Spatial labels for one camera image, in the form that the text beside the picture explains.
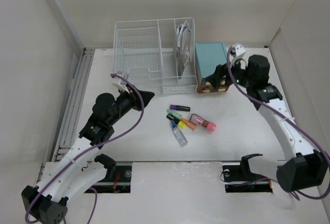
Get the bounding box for orange highlighter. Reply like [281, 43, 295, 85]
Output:
[181, 118, 196, 130]

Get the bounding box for pink capsule pencil case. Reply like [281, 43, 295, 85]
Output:
[190, 114, 217, 133]

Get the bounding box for purple cable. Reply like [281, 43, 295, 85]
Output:
[226, 47, 330, 202]
[24, 73, 144, 224]

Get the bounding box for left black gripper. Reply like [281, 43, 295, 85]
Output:
[108, 84, 154, 126]

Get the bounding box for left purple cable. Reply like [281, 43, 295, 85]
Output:
[24, 73, 144, 224]

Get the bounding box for yellow highlighter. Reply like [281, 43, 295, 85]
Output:
[167, 114, 186, 129]

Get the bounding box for green highlighter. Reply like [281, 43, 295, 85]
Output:
[167, 109, 182, 120]

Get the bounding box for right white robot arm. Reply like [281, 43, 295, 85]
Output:
[206, 55, 329, 192]

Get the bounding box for clear blue-cap bottle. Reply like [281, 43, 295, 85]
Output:
[170, 121, 188, 148]

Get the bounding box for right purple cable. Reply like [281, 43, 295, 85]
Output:
[226, 47, 330, 202]

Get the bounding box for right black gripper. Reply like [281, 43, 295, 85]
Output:
[205, 55, 254, 89]

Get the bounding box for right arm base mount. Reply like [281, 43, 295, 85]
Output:
[221, 163, 273, 193]

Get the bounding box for grey setup guide booklet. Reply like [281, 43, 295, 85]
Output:
[176, 28, 191, 77]

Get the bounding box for aluminium rail frame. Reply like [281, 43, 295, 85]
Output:
[49, 47, 95, 162]

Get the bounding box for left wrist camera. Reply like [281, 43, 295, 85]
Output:
[110, 72, 129, 92]

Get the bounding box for teal wooden drawer box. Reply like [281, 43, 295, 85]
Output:
[194, 42, 228, 93]

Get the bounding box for white wire desk organizer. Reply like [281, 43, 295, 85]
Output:
[112, 18, 198, 94]

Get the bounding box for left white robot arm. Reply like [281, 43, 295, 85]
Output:
[21, 85, 155, 223]

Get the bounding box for purple highlighter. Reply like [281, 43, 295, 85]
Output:
[170, 105, 191, 112]

